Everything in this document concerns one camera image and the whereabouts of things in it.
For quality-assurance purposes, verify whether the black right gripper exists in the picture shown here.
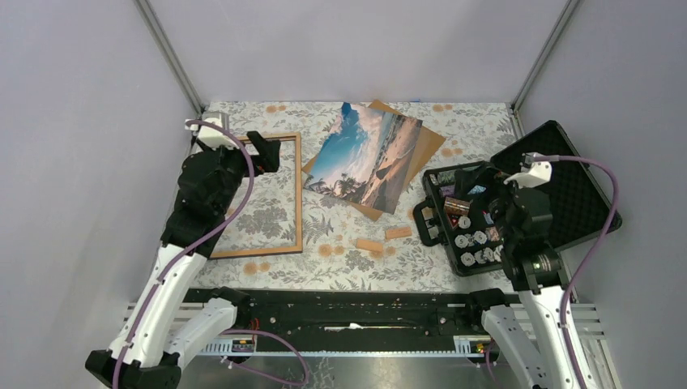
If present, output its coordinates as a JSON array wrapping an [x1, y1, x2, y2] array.
[[453, 160, 536, 245]]

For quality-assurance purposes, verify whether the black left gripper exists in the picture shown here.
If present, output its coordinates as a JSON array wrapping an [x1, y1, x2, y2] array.
[[197, 130, 280, 214]]

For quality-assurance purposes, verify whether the landscape photo print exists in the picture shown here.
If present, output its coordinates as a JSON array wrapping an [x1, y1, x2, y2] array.
[[305, 102, 423, 214]]

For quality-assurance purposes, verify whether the wooden picture frame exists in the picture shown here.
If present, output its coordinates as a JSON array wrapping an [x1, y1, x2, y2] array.
[[210, 132, 303, 260]]

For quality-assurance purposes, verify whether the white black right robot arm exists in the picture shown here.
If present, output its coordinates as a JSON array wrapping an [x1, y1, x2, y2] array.
[[464, 161, 601, 388]]

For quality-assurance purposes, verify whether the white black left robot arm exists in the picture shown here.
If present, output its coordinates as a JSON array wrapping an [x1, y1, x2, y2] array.
[[85, 131, 281, 388]]

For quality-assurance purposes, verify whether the black poker chip case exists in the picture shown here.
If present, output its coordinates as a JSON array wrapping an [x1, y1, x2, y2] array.
[[413, 121, 611, 277]]

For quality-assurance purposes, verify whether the floral table cloth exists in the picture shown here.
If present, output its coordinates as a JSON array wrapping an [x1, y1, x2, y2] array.
[[193, 101, 515, 293]]

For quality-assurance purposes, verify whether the small wooden block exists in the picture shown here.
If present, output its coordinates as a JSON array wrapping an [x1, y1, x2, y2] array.
[[356, 238, 384, 253], [385, 226, 412, 240]]

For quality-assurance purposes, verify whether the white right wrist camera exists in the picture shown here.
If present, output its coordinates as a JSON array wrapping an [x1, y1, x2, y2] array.
[[503, 152, 553, 188]]

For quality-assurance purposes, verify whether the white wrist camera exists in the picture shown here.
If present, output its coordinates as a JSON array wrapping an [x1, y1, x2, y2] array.
[[503, 152, 553, 188], [185, 111, 236, 149]]

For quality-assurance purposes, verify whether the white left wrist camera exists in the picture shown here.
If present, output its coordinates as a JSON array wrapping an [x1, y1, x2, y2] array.
[[185, 111, 236, 149]]

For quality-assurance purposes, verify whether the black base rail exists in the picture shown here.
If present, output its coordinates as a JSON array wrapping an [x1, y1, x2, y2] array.
[[182, 287, 519, 354]]

